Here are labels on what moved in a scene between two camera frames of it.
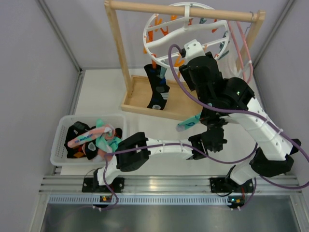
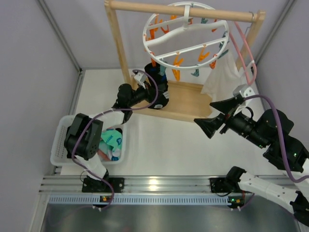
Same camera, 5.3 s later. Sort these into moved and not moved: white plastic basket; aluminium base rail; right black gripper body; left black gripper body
Moved: right black gripper body; left black gripper body
Not moved: aluminium base rail; white plastic basket
